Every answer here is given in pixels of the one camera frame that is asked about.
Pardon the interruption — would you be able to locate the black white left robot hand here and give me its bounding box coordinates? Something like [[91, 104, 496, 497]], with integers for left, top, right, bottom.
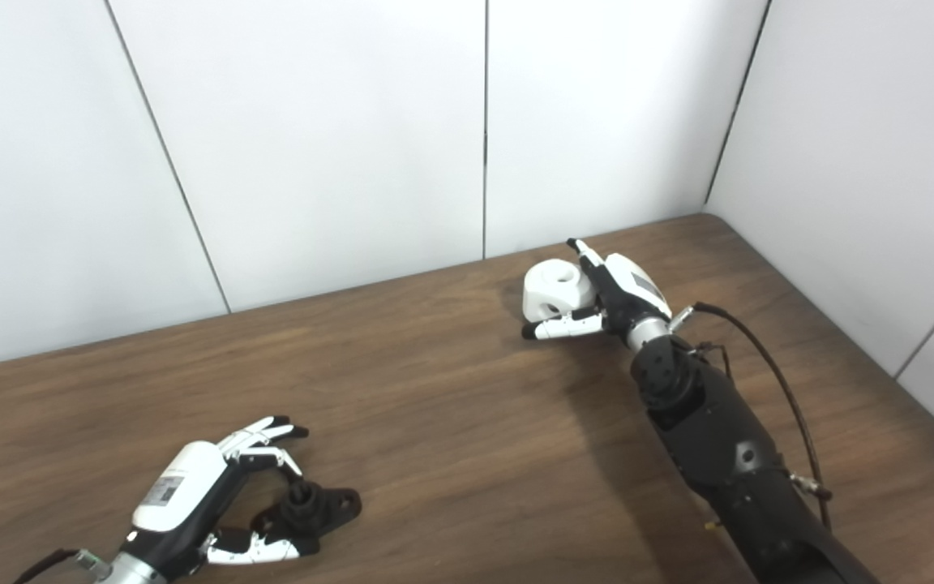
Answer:
[[114, 415, 310, 581]]

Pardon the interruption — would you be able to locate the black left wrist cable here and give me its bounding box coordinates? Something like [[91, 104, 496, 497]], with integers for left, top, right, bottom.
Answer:
[[13, 549, 111, 584]]

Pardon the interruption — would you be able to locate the black flanged holder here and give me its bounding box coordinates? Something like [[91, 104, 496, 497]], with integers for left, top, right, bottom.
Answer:
[[252, 480, 362, 556]]

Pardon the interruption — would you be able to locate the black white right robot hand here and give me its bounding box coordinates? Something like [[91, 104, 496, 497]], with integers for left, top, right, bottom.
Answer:
[[521, 238, 673, 341]]

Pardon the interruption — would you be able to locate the round white piece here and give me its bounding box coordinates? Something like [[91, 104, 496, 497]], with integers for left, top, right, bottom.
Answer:
[[523, 260, 598, 323]]

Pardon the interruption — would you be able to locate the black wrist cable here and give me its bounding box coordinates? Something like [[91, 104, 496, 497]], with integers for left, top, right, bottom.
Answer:
[[668, 302, 834, 532], [13, 549, 111, 584]]

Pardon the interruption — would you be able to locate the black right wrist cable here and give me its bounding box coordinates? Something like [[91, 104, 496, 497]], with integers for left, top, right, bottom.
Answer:
[[668, 302, 834, 532]]

